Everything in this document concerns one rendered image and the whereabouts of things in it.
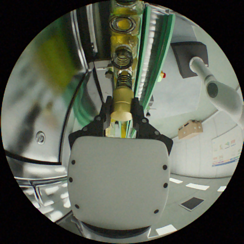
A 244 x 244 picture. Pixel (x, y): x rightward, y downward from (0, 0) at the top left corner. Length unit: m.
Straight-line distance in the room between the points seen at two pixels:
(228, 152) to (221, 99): 3.50
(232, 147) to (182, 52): 3.50
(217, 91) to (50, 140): 0.46
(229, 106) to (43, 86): 0.44
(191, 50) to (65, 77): 0.57
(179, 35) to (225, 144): 3.61
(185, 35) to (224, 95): 0.39
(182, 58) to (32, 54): 0.58
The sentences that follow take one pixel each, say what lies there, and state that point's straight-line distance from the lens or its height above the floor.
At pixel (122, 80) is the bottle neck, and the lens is 0.15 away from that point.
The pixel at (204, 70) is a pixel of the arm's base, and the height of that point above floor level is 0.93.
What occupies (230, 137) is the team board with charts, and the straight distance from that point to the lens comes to 3.71.
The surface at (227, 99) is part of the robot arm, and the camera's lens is 0.33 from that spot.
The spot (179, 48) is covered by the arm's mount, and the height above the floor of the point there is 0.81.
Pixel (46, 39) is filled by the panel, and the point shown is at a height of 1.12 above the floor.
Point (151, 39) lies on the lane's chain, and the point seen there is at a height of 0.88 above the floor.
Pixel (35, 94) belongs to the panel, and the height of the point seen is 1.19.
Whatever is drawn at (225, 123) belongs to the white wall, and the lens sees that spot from 3.81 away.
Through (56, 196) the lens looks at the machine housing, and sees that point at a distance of 0.22.
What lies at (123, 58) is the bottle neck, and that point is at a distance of 0.16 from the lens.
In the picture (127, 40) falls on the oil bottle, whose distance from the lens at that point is 0.17.
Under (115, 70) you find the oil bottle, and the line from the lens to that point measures 0.19.
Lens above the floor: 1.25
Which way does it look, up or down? 23 degrees down
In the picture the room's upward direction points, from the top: 177 degrees counter-clockwise
